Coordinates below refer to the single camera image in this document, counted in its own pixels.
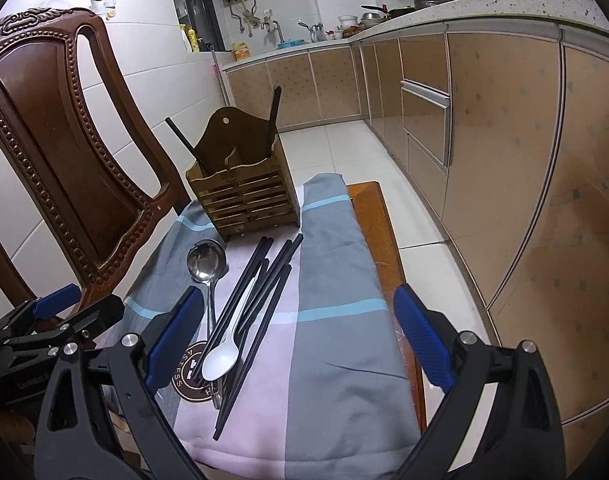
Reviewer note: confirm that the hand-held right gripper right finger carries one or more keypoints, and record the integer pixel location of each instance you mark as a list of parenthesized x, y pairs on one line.
[(424, 335)]

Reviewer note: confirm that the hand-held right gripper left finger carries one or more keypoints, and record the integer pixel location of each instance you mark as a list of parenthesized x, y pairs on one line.
[(177, 330)]

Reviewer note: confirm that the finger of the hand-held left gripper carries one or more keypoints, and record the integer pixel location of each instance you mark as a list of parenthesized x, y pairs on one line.
[(94, 315), (57, 300)]

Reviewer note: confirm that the white plastic spoon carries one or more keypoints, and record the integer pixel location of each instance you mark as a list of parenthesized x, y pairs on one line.
[(222, 357)]

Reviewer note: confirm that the metal spoon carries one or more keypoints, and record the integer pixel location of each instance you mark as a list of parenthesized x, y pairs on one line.
[(204, 260)]

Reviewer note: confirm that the bunch of black chopsticks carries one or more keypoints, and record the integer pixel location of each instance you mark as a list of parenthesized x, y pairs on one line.
[(270, 280)]

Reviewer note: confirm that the wooden slatted utensil holder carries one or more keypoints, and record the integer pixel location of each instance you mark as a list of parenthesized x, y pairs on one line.
[(244, 195)]

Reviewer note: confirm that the round brown coaster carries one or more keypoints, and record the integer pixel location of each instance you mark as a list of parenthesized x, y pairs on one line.
[(187, 380)]

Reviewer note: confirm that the grey pink plaid cloth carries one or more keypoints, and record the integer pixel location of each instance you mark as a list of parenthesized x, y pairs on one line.
[(334, 310)]

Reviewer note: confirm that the orange wooden table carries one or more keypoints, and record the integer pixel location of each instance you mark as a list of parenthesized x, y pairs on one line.
[(379, 230)]

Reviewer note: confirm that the carved brown wooden chair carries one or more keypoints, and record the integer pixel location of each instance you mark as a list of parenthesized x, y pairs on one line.
[(59, 135)]

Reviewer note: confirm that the black chopstick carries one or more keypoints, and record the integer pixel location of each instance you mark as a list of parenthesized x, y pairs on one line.
[(184, 142), (274, 115)]

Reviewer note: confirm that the beige kitchen cabinets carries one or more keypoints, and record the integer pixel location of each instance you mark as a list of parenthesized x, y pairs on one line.
[(509, 160)]

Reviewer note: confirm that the yellow box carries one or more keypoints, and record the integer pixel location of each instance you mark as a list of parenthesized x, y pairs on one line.
[(241, 51)]

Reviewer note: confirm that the yellow bottle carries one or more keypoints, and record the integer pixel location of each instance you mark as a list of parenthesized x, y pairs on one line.
[(190, 40)]

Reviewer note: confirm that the blue basin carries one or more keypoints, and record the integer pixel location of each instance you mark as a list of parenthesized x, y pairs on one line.
[(290, 44)]

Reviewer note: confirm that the chrome faucet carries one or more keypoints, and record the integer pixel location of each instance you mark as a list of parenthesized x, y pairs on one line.
[(274, 30), (307, 27)]

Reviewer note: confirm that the stack of white bowls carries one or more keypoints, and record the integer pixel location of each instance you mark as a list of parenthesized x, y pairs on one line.
[(348, 22)]

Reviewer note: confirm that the dark wok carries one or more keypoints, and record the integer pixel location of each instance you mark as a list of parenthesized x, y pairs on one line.
[(392, 11)]

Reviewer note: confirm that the dark window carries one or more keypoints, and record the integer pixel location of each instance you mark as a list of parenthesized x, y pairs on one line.
[(194, 0)]

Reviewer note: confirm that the speckled white countertop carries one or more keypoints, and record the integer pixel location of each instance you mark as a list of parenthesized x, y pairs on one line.
[(484, 10)]

